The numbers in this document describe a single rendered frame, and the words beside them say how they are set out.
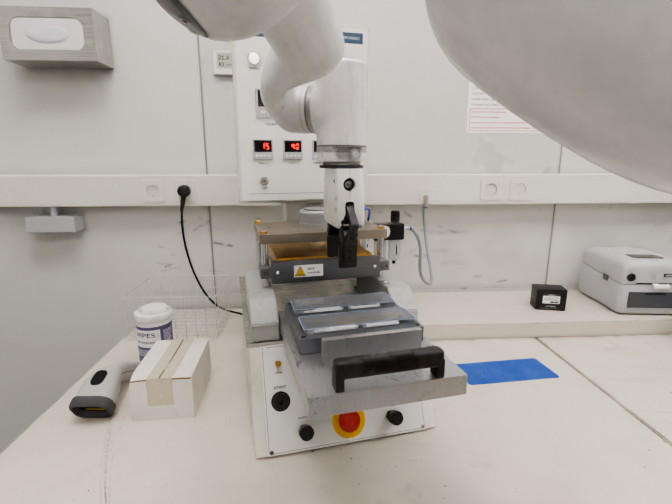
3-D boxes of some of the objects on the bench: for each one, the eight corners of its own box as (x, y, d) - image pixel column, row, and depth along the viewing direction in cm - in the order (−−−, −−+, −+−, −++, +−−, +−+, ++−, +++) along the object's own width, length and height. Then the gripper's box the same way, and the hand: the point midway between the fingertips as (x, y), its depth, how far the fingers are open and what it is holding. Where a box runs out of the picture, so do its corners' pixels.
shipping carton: (161, 373, 98) (157, 339, 96) (215, 372, 99) (213, 337, 97) (127, 421, 80) (121, 380, 78) (193, 419, 81) (190, 378, 79)
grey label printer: (575, 291, 147) (581, 244, 143) (632, 291, 146) (640, 245, 142) (618, 316, 123) (627, 261, 119) (687, 317, 122) (698, 262, 118)
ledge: (398, 304, 146) (399, 292, 145) (622, 300, 151) (624, 288, 150) (420, 340, 117) (421, 325, 116) (697, 333, 122) (700, 319, 121)
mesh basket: (155, 312, 138) (151, 276, 135) (233, 311, 139) (231, 274, 136) (124, 341, 116) (119, 297, 113) (218, 339, 117) (215, 296, 115)
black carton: (529, 303, 134) (531, 283, 133) (558, 304, 133) (561, 284, 131) (534, 309, 128) (537, 288, 127) (565, 311, 127) (568, 290, 125)
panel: (267, 457, 70) (259, 346, 74) (426, 428, 77) (412, 329, 81) (268, 460, 68) (260, 346, 72) (431, 430, 76) (416, 329, 79)
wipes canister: (147, 354, 108) (141, 300, 105) (180, 353, 109) (175, 300, 106) (133, 370, 100) (126, 312, 97) (169, 369, 100) (164, 312, 97)
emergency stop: (338, 432, 74) (336, 409, 75) (359, 429, 75) (356, 406, 76) (340, 434, 72) (338, 411, 73) (362, 431, 73) (359, 407, 74)
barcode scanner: (116, 373, 98) (112, 343, 97) (149, 372, 99) (146, 342, 97) (67, 427, 79) (61, 389, 77) (109, 425, 79) (104, 388, 77)
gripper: (309, 159, 76) (310, 252, 80) (333, 159, 59) (333, 276, 63) (348, 159, 78) (347, 250, 82) (381, 159, 61) (378, 273, 65)
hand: (341, 254), depth 72 cm, fingers open, 7 cm apart
